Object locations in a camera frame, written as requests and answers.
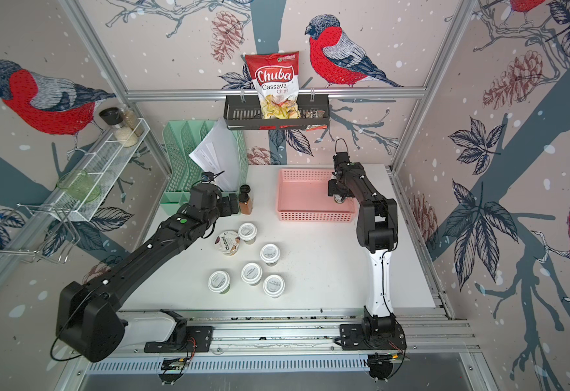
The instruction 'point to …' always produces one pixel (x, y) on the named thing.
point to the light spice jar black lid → (245, 188)
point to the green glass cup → (80, 184)
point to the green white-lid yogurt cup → (338, 199)
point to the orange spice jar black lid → (246, 203)
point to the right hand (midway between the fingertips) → (339, 190)
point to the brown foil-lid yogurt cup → (227, 242)
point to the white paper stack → (219, 155)
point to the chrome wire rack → (53, 249)
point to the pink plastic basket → (303, 197)
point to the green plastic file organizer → (181, 137)
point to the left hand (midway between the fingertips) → (229, 192)
